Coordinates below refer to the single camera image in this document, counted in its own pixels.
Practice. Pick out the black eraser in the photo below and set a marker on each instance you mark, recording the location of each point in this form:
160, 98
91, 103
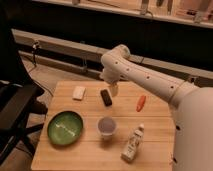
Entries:
106, 97

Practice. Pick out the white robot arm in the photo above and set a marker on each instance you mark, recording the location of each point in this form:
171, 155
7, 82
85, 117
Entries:
192, 105

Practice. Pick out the black office chair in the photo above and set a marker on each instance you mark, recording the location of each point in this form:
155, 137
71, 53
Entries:
18, 95

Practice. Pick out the white bottle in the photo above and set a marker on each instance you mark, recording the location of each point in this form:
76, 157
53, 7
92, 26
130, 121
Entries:
130, 149

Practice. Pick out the orange carrot toy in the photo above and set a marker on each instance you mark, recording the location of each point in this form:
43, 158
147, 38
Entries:
141, 103

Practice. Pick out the green plate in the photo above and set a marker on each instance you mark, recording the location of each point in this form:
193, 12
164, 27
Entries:
65, 128

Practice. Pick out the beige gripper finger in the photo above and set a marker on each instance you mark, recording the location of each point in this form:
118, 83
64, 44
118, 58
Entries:
113, 89

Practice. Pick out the wooden table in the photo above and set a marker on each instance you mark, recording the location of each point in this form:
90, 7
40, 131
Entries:
91, 152

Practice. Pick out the white sponge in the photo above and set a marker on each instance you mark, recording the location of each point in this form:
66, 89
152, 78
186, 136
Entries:
78, 93

